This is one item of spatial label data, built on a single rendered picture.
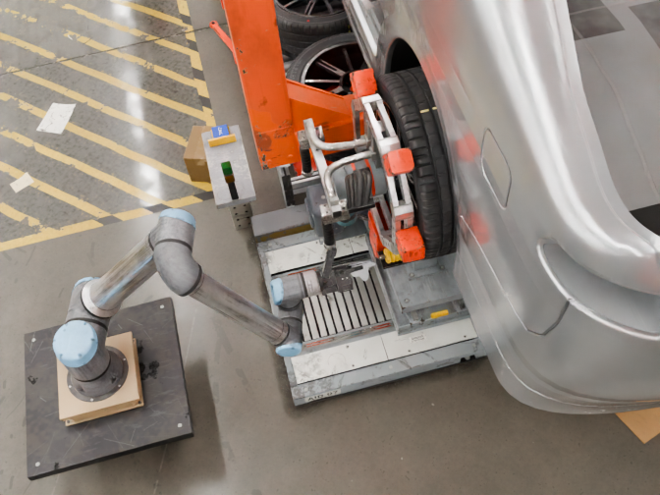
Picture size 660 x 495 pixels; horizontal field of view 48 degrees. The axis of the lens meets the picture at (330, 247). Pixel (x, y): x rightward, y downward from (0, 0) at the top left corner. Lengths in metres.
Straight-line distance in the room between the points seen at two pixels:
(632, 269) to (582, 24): 1.51
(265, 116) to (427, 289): 0.96
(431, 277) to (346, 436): 0.73
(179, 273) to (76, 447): 0.91
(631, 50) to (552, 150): 1.27
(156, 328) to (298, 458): 0.76
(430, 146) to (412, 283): 0.91
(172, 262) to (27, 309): 1.49
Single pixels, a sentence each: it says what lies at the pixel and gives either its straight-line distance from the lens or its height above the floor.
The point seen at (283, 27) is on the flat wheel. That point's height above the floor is 0.47.
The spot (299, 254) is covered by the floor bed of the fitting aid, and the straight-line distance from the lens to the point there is 3.34.
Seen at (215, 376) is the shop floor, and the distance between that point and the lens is 3.20.
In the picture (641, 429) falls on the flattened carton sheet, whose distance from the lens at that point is 3.17.
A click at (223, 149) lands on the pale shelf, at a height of 0.45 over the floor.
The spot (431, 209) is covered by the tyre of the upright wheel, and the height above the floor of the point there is 0.99.
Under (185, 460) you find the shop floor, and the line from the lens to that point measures 3.09.
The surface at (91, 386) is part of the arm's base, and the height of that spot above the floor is 0.43.
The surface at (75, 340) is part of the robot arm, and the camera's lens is 2.70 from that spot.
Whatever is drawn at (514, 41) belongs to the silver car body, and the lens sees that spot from 1.75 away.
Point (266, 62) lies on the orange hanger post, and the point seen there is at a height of 1.08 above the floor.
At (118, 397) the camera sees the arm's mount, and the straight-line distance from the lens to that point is 2.85.
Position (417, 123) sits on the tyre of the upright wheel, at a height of 1.17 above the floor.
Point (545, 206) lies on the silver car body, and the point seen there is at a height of 1.59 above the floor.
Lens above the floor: 2.84
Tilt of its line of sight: 55 degrees down
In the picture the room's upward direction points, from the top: 7 degrees counter-clockwise
